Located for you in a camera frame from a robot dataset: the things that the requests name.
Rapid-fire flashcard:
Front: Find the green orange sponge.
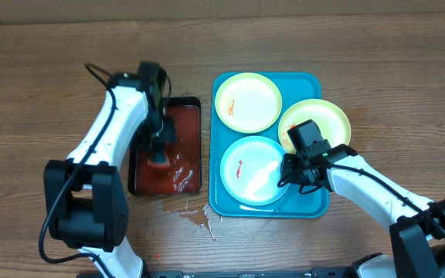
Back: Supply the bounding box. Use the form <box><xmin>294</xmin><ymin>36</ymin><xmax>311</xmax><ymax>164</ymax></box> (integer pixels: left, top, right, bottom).
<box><xmin>147</xmin><ymin>151</ymin><xmax>171</xmax><ymax>169</ymax></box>

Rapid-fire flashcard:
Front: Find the yellow plate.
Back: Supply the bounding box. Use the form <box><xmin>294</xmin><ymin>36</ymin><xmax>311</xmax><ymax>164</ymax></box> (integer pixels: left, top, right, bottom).
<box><xmin>215</xmin><ymin>73</ymin><xmax>283</xmax><ymax>134</ymax></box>
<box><xmin>278</xmin><ymin>99</ymin><xmax>352</xmax><ymax>154</ymax></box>

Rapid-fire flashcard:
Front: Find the light blue plate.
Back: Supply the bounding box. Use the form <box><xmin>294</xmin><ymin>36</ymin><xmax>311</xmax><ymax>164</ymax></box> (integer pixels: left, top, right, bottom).
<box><xmin>220</xmin><ymin>136</ymin><xmax>288</xmax><ymax>206</ymax></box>

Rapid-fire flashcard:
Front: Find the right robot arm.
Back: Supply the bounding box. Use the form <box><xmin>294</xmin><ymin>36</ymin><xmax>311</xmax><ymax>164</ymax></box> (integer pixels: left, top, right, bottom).
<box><xmin>277</xmin><ymin>144</ymin><xmax>445</xmax><ymax>277</ymax></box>

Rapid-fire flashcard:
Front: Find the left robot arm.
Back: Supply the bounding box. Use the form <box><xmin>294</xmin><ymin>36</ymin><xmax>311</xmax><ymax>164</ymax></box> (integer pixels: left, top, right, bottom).
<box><xmin>38</xmin><ymin>69</ymin><xmax>175</xmax><ymax>277</ymax></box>

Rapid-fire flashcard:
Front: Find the black tray with red water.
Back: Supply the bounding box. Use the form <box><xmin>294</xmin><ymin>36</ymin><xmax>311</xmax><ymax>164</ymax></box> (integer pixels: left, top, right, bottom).
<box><xmin>127</xmin><ymin>97</ymin><xmax>202</xmax><ymax>196</ymax></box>

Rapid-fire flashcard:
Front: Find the teal plastic tray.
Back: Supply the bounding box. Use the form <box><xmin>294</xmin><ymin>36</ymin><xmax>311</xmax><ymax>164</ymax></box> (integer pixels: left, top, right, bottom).
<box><xmin>209</xmin><ymin>72</ymin><xmax>329</xmax><ymax>219</ymax></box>

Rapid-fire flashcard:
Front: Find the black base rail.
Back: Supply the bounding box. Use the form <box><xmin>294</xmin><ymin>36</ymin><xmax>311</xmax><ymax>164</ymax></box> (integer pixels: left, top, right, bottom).
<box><xmin>144</xmin><ymin>266</ymin><xmax>358</xmax><ymax>278</ymax></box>

